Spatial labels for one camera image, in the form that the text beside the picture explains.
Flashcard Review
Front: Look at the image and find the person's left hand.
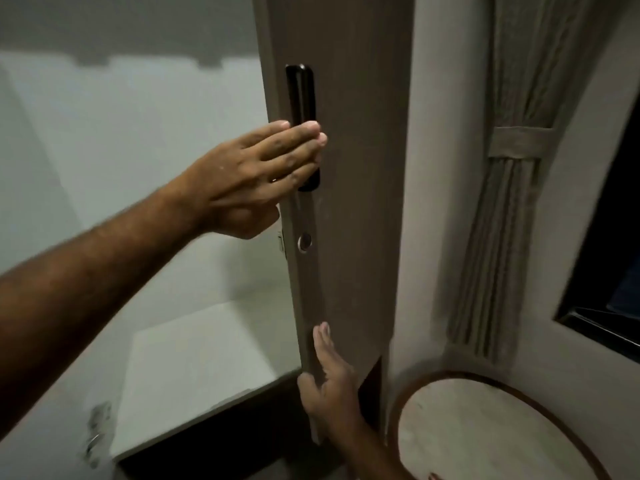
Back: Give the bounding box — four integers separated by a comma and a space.
172, 120, 329, 241

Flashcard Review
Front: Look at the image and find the person's right hand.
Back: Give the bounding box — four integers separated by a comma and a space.
297, 322, 375, 443

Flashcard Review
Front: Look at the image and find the black door handle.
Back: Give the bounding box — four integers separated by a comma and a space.
285, 64, 321, 192

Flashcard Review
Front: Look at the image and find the brown wooden wardrobe door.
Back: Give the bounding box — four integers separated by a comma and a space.
252, 0, 416, 445

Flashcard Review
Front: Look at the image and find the person's right forearm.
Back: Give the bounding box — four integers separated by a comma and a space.
325, 420, 418, 480

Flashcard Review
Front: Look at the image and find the person's left forearm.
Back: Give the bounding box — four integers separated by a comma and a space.
0, 187, 201, 440

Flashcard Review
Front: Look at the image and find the white wardrobe shelf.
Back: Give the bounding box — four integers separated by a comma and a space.
109, 300, 303, 463

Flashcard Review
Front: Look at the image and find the round table with brown rim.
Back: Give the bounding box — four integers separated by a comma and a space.
386, 370, 615, 480

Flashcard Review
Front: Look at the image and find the metal door hinge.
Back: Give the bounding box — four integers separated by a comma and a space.
79, 401, 117, 469

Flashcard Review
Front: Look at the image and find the beige curtain tieback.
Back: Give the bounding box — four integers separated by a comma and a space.
487, 125, 557, 161

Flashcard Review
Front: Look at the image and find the beige pleated curtain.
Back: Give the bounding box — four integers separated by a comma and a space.
444, 0, 618, 366

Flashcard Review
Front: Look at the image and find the dark framed window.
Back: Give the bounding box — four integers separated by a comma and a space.
552, 92, 640, 366

